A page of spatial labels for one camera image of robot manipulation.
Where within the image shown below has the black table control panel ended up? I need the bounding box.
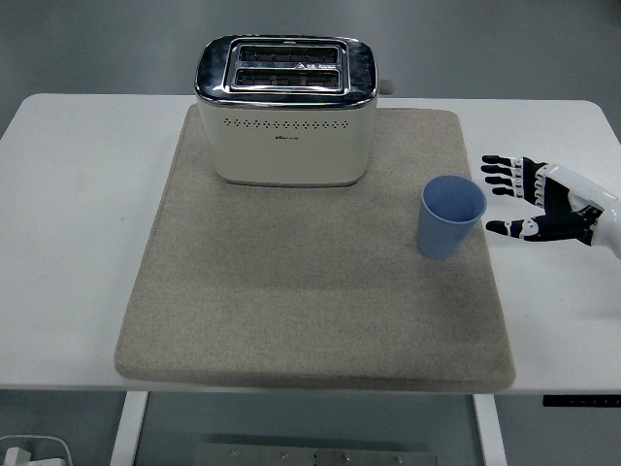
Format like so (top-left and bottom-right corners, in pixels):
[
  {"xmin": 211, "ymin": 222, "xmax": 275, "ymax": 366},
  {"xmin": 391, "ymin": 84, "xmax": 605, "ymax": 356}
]
[{"xmin": 541, "ymin": 394, "xmax": 621, "ymax": 408}]

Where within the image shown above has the blue plastic cup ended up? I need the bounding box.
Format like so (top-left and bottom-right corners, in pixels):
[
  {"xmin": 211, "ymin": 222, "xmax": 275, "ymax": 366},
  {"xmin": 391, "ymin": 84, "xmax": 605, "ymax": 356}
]
[{"xmin": 417, "ymin": 175, "xmax": 488, "ymax": 261}]

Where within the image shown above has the cream and chrome toaster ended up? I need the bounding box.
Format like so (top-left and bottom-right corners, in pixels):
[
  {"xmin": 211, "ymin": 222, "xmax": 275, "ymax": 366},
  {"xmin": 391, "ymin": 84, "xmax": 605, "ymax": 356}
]
[{"xmin": 194, "ymin": 34, "xmax": 395, "ymax": 188}]

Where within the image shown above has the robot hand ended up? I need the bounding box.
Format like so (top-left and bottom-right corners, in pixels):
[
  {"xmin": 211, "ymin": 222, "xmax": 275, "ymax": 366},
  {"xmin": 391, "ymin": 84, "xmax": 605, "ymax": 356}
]
[{"xmin": 480, "ymin": 153, "xmax": 621, "ymax": 261}]

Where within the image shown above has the white plug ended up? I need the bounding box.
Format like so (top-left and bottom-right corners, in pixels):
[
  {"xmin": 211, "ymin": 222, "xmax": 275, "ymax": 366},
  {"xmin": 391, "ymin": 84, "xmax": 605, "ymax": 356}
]
[{"xmin": 1, "ymin": 446, "xmax": 33, "ymax": 466}]

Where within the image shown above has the white table leg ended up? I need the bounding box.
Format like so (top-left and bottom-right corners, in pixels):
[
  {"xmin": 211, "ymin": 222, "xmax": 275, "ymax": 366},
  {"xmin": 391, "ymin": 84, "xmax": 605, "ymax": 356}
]
[
  {"xmin": 473, "ymin": 393, "xmax": 508, "ymax": 466},
  {"xmin": 107, "ymin": 390, "xmax": 149, "ymax": 466}
]

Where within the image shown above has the beige felt mat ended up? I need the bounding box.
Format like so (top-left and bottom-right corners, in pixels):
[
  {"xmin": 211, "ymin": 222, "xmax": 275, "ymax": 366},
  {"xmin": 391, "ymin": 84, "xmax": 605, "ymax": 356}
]
[{"xmin": 114, "ymin": 106, "xmax": 516, "ymax": 392}]

